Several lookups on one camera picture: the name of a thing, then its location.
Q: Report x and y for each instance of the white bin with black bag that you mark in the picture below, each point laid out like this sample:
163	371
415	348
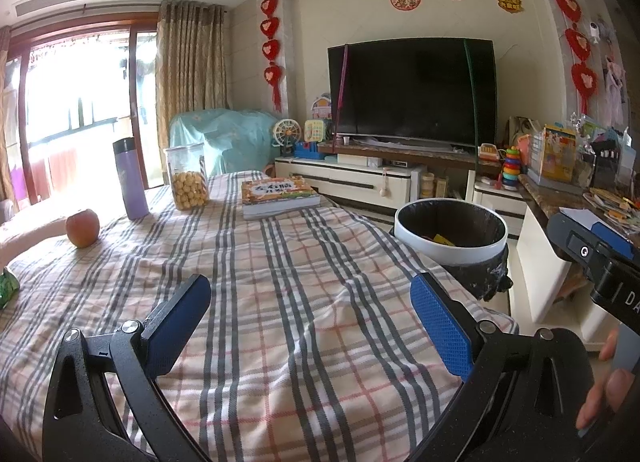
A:
450	252

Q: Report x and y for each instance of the toy ferris wheel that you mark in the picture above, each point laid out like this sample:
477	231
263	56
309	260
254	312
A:
287	134

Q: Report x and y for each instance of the armchair under teal cover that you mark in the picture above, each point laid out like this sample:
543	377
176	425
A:
225	141

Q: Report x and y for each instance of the clear jar of biscuits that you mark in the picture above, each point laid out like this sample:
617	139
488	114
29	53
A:
187	181

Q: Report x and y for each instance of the wooden framed glass door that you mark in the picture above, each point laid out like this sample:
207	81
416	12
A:
75	101

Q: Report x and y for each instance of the pink hanging garment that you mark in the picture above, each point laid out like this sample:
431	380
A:
615	86

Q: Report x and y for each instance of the black flat television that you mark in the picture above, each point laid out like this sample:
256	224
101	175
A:
410	91

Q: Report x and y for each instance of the orange toy cash register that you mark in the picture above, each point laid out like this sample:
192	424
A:
490	154

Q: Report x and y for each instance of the yellow packet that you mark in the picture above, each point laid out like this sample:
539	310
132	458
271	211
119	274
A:
443	240

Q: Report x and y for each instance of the clear stationery organiser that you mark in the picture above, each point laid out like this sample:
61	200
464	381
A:
607	161

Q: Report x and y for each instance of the white security camera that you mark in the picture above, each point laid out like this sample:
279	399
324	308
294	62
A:
595	31

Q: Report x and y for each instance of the white television cabinet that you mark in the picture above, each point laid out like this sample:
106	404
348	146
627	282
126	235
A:
350	181

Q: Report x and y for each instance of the green snack wrapper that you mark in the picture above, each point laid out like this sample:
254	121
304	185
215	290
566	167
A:
7	289

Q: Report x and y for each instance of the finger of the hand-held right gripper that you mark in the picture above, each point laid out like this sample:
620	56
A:
575	244
612	238

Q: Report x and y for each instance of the colourful book box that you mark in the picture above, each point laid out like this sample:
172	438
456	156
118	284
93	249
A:
555	154

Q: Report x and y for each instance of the person's right hand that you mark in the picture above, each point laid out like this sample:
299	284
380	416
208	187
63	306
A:
602	397

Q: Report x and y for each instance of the white marble-top cabinet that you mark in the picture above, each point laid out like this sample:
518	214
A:
542	262

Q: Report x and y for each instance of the purple thermos bottle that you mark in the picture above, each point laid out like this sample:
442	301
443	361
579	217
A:
131	181

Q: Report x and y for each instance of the beige patterned curtain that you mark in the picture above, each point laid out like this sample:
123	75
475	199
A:
6	131
192	66

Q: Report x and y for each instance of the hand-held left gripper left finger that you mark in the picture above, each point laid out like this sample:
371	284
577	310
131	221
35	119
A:
175	322

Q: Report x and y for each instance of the red heart hanging ornament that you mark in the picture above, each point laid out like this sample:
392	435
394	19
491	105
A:
271	46
575	41

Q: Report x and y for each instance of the pile of papers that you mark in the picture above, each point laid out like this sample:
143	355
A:
612	202

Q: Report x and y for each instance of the beige bag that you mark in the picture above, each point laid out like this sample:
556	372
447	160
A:
517	131

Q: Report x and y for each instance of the red apple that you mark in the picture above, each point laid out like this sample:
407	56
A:
82	229

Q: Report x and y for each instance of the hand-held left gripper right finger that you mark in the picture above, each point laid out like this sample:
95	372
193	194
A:
442	327

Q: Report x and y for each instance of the green toy telephone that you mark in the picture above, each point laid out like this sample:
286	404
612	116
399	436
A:
315	130

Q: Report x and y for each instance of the large flat snack box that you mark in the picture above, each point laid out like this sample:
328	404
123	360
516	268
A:
277	194

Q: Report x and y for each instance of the pink toy house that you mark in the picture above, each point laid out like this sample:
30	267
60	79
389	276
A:
322	105

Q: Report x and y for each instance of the yellow jar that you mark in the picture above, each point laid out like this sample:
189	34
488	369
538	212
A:
427	185

